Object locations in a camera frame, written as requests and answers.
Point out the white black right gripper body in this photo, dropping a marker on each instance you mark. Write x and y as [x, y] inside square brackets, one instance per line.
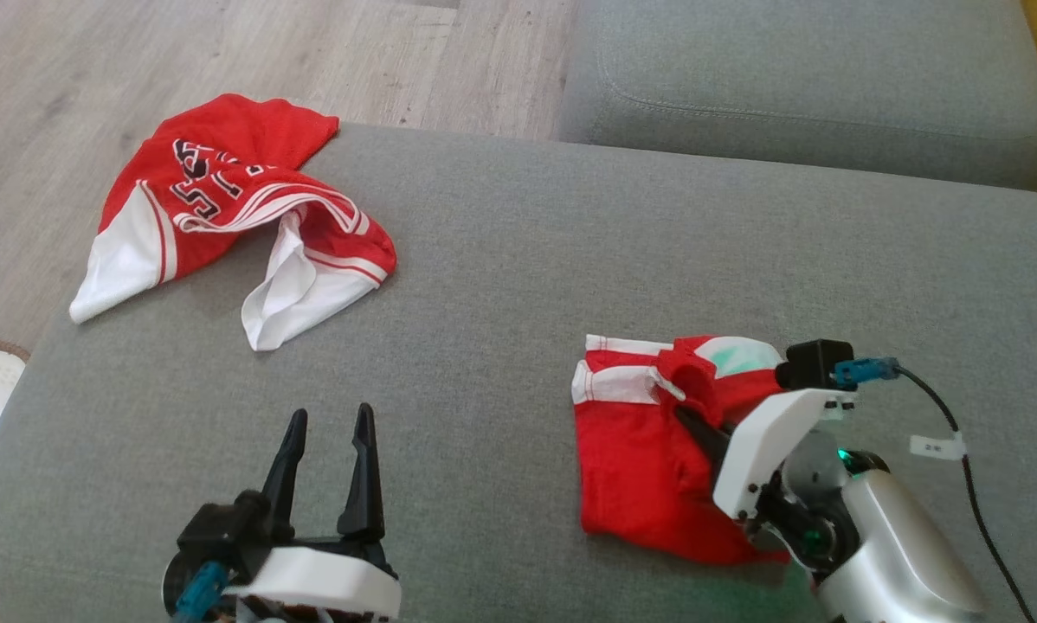
[769, 441]

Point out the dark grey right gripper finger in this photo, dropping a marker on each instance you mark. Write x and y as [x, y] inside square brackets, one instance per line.
[705, 433]

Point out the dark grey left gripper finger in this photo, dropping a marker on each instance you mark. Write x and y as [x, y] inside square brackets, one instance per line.
[285, 484]
[364, 493]

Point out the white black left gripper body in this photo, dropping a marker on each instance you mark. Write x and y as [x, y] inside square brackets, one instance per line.
[319, 580]

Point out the red white shorts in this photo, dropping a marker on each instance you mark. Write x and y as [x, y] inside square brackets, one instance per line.
[631, 467]

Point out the red white basketball jersey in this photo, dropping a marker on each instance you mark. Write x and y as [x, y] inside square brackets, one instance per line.
[250, 130]

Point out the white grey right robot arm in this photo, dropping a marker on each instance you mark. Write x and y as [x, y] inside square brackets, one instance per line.
[899, 554]

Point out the large grey sofa seat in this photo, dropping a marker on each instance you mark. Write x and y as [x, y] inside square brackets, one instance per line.
[501, 285]

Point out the grey sofa cushion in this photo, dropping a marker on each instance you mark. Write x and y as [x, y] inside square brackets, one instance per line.
[787, 61]

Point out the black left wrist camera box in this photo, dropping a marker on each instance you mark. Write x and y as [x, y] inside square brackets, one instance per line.
[220, 528]

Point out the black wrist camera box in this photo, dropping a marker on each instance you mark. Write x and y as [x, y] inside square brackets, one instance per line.
[813, 363]
[220, 528]

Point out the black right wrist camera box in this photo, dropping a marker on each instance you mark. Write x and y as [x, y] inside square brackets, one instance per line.
[813, 363]

